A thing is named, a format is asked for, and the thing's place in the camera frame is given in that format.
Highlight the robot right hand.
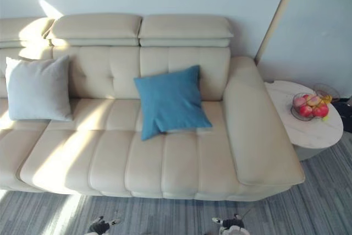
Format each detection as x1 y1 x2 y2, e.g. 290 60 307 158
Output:
211 213 245 230

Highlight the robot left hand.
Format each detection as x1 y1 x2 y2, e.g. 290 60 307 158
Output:
87 215 122 234

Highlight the cream leather sofa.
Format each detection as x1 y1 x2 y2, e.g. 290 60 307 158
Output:
0 12 306 202

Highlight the white marble round side table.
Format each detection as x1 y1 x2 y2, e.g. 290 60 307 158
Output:
264 80 344 162

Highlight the clear glass fruit bowl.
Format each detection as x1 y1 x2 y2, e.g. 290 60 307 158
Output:
290 92 330 122

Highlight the red apple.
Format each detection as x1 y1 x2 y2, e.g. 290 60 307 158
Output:
312 103 329 118
299 104 314 118

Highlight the blue square cushion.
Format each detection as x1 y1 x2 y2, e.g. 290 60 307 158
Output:
133 65 213 141

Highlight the yellow-pink fruit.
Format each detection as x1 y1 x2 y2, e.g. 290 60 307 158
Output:
306 95 320 107

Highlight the light grey square cushion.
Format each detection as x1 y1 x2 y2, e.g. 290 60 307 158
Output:
5 54 74 122

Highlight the black object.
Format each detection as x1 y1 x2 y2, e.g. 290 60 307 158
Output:
333 96 352 134

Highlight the cream leather sofa headrest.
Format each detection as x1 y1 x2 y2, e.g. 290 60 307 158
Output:
0 17 56 49
138 14 234 47
46 13 143 46

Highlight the wire basket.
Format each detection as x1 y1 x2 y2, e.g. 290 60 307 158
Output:
312 83 340 104

